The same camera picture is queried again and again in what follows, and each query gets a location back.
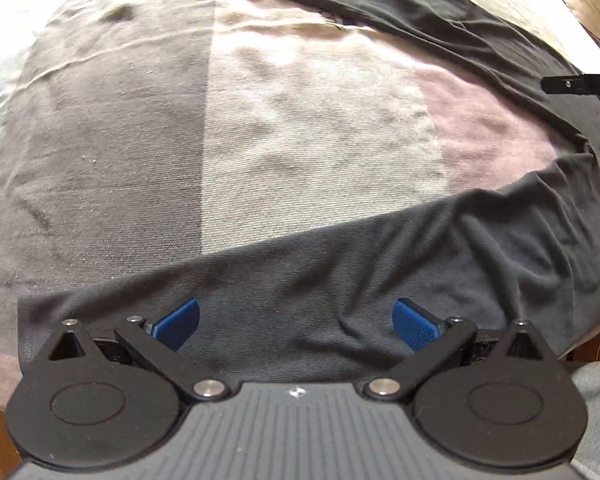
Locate dark grey trousers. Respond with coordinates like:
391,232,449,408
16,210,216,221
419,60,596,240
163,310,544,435
19,0,600,378

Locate pastel patchwork bed sheet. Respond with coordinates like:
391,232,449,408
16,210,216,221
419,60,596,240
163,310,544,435
0,0,568,406

